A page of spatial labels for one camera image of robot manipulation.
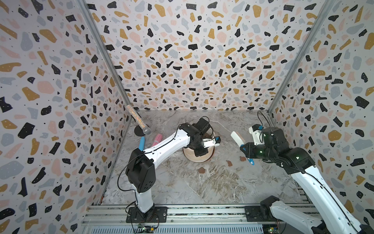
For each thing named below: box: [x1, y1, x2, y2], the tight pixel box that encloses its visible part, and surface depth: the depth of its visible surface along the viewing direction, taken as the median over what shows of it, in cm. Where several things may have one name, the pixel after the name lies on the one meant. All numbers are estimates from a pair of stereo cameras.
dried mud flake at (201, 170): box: [198, 166, 206, 174], surface depth 92 cm
